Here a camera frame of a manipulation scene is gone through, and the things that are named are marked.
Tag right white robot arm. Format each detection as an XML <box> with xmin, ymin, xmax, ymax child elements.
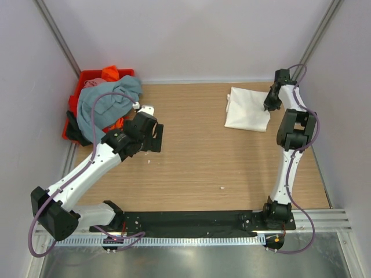
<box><xmin>261</xmin><ymin>69</ymin><xmax>317</xmax><ymax>229</ymax></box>

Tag aluminium frame post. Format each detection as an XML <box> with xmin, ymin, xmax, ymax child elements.
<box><xmin>33</xmin><ymin>0</ymin><xmax>81</xmax><ymax>77</ymax></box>
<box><xmin>292</xmin><ymin>0</ymin><xmax>344</xmax><ymax>81</ymax></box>

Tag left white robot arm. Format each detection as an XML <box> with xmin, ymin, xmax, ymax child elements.
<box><xmin>31</xmin><ymin>105</ymin><xmax>163</xmax><ymax>242</ymax></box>

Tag right aluminium frame post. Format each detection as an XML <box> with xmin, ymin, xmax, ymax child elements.
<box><xmin>292</xmin><ymin>0</ymin><xmax>344</xmax><ymax>81</ymax></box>

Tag orange t-shirt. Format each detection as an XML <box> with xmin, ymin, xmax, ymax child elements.
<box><xmin>101</xmin><ymin>65</ymin><xmax>126</xmax><ymax>133</ymax></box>

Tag slotted cable duct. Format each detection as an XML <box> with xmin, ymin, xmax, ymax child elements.
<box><xmin>56</xmin><ymin>235</ymin><xmax>266</xmax><ymax>247</ymax></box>

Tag aluminium frame rail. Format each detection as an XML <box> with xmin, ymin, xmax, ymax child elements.
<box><xmin>32</xmin><ymin>209</ymin><xmax>350</xmax><ymax>240</ymax></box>

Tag pink t-shirt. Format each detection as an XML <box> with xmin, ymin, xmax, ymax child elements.
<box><xmin>83</xmin><ymin>78</ymin><xmax>106</xmax><ymax>89</ymax></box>

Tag blue-grey t-shirt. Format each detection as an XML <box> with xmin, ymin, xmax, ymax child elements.
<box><xmin>77</xmin><ymin>75</ymin><xmax>143</xmax><ymax>142</ymax></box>

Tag left aluminium frame post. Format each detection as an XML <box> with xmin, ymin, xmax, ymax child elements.
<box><xmin>33</xmin><ymin>0</ymin><xmax>81</xmax><ymax>77</ymax></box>

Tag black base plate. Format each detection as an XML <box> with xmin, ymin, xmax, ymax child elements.
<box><xmin>100</xmin><ymin>210</ymin><xmax>296</xmax><ymax>239</ymax></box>

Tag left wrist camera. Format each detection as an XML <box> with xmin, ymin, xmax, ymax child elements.
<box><xmin>132</xmin><ymin>102</ymin><xmax>155</xmax><ymax>116</ymax></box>

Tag black t-shirt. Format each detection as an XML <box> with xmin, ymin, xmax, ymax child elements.
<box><xmin>66</xmin><ymin>111</ymin><xmax>91</xmax><ymax>147</ymax></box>

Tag white printed t-shirt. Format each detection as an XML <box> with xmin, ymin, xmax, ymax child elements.
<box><xmin>224</xmin><ymin>87</ymin><xmax>271</xmax><ymax>132</ymax></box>

